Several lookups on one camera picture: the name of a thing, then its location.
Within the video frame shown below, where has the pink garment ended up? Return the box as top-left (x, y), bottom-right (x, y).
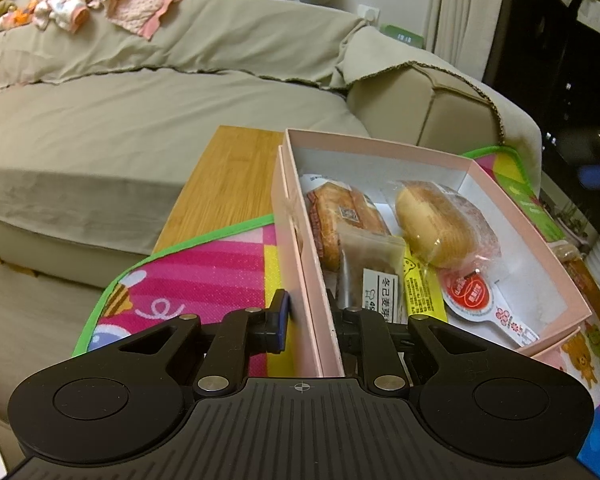
top-left (87, 0), bottom-right (204, 41)

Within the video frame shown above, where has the colourful cartoon play mat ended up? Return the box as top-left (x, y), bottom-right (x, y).
top-left (72, 145), bottom-right (600, 480)

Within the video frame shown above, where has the khaki sofa cover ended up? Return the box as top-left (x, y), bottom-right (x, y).
top-left (0, 0), bottom-right (541, 257)

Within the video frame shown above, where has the red and white packet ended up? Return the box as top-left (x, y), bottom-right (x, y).
top-left (439, 264), bottom-right (541, 349)

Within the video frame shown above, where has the sliced bread packet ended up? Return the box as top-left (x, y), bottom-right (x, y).
top-left (300, 174), bottom-right (394, 272)

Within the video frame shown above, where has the round bread packet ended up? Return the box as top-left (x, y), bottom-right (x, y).
top-left (394, 179), bottom-right (504, 269)

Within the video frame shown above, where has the white wall socket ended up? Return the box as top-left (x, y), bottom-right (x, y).
top-left (354, 4), bottom-right (381, 26)

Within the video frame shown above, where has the brown snack packet white label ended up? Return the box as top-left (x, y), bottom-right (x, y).
top-left (337, 227), bottom-right (409, 314)

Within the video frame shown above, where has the pink cardboard box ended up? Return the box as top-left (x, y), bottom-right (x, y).
top-left (283, 128), bottom-right (594, 379)

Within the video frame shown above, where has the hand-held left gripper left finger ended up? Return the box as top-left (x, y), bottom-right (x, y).
top-left (117, 288), bottom-right (291, 397)

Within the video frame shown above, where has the beige sofa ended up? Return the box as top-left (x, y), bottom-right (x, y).
top-left (0, 0), bottom-right (541, 282)

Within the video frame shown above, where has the yellow snack stick packet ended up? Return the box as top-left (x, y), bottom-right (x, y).
top-left (402, 254), bottom-right (449, 324)

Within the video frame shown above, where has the small potted plant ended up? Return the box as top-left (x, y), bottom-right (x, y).
top-left (554, 199), bottom-right (592, 247)

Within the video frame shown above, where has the green digital clock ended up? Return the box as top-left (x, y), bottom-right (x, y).
top-left (382, 23), bottom-right (424, 51)

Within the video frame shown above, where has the cream curtain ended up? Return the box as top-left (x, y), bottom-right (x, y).
top-left (427, 0), bottom-right (509, 84)

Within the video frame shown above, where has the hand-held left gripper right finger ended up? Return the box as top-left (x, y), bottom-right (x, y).
top-left (325, 287), bottom-right (481, 397)

